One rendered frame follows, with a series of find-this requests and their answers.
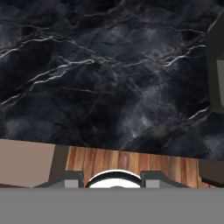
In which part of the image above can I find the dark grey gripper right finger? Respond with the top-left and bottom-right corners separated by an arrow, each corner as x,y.
140,170 -> 189,189

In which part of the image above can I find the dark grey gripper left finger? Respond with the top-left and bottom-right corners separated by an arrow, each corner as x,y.
34,170 -> 85,189

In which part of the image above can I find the dark brown drawer side panel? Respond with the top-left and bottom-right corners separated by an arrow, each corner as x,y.
47,143 -> 71,186

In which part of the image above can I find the tan drawer front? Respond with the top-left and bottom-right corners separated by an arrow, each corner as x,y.
0,138 -> 57,188

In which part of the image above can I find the round white and black object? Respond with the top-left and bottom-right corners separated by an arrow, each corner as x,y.
84,169 -> 142,189

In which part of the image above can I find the dark brown cupboard front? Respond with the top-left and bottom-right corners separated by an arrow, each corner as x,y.
198,158 -> 224,188

